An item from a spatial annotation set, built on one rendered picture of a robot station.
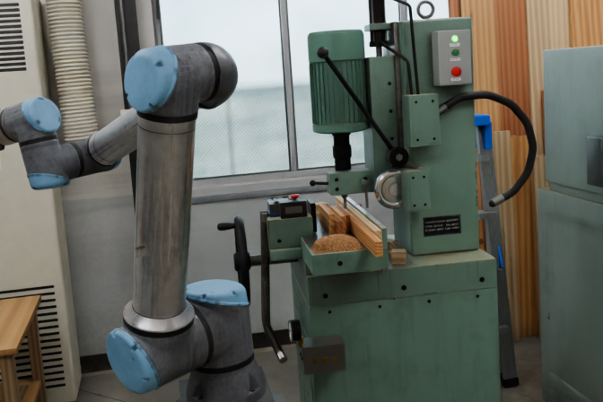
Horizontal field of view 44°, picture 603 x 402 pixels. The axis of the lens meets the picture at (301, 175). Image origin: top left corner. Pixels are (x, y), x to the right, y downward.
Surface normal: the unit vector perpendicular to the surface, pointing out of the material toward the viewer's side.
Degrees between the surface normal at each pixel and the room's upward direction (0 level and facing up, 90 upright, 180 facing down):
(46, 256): 90
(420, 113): 90
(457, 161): 90
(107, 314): 90
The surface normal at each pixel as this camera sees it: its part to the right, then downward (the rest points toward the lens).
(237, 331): 0.73, 0.07
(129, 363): -0.68, 0.29
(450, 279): 0.13, 0.13
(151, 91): -0.66, 0.08
